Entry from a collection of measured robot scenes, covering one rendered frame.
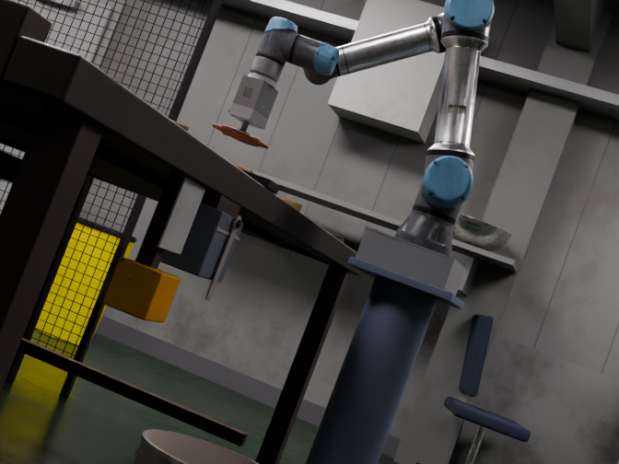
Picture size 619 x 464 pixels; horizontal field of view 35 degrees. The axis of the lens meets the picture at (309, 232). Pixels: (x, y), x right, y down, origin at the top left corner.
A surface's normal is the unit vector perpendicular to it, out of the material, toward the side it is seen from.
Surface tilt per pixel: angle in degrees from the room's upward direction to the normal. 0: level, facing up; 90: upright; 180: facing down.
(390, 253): 90
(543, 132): 90
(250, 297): 90
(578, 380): 90
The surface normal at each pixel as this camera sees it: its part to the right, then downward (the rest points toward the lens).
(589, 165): -0.26, -0.15
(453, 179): -0.09, 0.07
